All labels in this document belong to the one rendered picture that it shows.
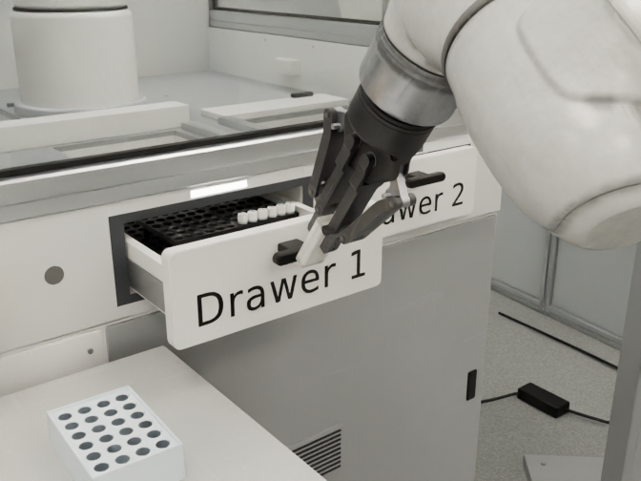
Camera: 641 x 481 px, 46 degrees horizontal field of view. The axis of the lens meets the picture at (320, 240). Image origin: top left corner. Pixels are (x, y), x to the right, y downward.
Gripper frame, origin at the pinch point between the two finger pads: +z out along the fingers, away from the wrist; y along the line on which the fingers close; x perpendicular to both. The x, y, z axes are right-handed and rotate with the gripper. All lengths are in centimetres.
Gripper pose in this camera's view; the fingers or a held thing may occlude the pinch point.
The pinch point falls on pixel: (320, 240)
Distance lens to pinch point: 79.6
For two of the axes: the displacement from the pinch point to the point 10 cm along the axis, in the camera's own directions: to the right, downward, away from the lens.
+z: -3.5, 6.1, 7.1
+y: -5.0, -7.6, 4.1
